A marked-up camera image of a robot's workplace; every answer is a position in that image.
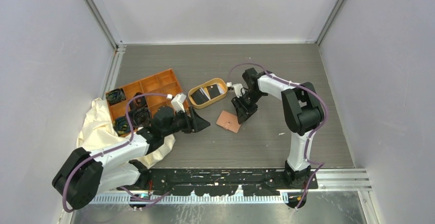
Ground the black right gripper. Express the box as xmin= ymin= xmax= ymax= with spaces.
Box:
xmin=231 ymin=90 xmax=265 ymax=125

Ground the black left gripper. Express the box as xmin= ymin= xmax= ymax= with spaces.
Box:
xmin=162 ymin=106 xmax=210 ymax=137

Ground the oval wooden card tray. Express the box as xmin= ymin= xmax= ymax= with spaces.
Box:
xmin=188 ymin=78 xmax=228 ymax=109

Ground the black card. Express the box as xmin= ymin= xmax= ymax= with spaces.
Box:
xmin=206 ymin=84 xmax=221 ymax=99
xmin=190 ymin=88 xmax=210 ymax=105

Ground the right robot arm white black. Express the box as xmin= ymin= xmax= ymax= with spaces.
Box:
xmin=227 ymin=68 xmax=328 ymax=189

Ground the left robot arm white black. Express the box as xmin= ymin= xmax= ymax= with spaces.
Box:
xmin=52 ymin=106 xmax=210 ymax=212

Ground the orange compartment tray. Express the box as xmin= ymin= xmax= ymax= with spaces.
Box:
xmin=107 ymin=69 xmax=183 ymax=124

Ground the dark rolled belt lower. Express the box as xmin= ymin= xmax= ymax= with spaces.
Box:
xmin=130 ymin=108 xmax=151 ymax=128

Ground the dark rolled belt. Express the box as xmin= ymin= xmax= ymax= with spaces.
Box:
xmin=113 ymin=116 xmax=131 ymax=136
xmin=130 ymin=108 xmax=151 ymax=128
xmin=105 ymin=88 xmax=126 ymax=106
xmin=129 ymin=92 xmax=148 ymax=110

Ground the dark rolled belt middle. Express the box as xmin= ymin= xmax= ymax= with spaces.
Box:
xmin=129 ymin=92 xmax=148 ymax=110

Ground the dark rolled belt bottom left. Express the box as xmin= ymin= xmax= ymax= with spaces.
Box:
xmin=113 ymin=116 xmax=131 ymax=136

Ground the dark rolled belt upper left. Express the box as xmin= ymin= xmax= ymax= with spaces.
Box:
xmin=105 ymin=88 xmax=126 ymax=106

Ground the cream cloth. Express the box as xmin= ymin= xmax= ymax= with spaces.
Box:
xmin=76 ymin=98 xmax=175 ymax=168

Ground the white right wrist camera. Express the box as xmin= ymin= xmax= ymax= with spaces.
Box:
xmin=226 ymin=82 xmax=244 ymax=97

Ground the black mounting base plate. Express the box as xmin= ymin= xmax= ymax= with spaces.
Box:
xmin=126 ymin=168 xmax=318 ymax=197

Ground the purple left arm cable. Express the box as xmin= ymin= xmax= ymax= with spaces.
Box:
xmin=61 ymin=93 xmax=174 ymax=214

